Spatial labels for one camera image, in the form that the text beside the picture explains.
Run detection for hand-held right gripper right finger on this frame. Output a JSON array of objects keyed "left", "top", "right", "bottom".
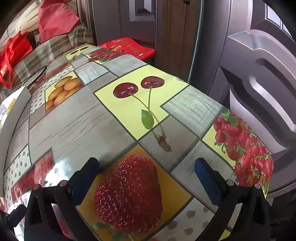
[{"left": 194, "top": 158, "right": 272, "bottom": 241}]

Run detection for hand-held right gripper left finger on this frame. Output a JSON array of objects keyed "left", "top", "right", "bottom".
[{"left": 24, "top": 157, "right": 100, "bottom": 241}]

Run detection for white cardboard box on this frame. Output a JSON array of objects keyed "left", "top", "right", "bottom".
[{"left": 0, "top": 86, "right": 32, "bottom": 139}]

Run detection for fruit print tablecloth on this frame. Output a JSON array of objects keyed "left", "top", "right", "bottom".
[{"left": 0, "top": 45, "right": 274, "bottom": 241}]

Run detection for grey panelled door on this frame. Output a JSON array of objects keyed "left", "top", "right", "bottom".
[
  {"left": 90, "top": 0, "right": 158, "bottom": 45},
  {"left": 203, "top": 0, "right": 296, "bottom": 241}
]

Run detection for plaid cloth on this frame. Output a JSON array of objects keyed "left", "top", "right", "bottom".
[{"left": 0, "top": 22, "right": 96, "bottom": 93}]

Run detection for red tote bag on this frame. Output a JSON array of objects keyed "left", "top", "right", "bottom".
[{"left": 0, "top": 31, "right": 34, "bottom": 88}]

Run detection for pink-red fabric bag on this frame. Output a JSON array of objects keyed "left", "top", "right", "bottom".
[{"left": 38, "top": 0, "right": 80, "bottom": 43}]

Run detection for white foam sheets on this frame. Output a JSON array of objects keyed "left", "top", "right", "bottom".
[{"left": 15, "top": 6, "right": 41, "bottom": 32}]

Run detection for black cable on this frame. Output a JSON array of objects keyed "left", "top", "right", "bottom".
[{"left": 14, "top": 65, "right": 48, "bottom": 90}]

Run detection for brown wooden door frame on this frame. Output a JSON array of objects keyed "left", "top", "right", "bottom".
[{"left": 155, "top": 0, "right": 204, "bottom": 81}]

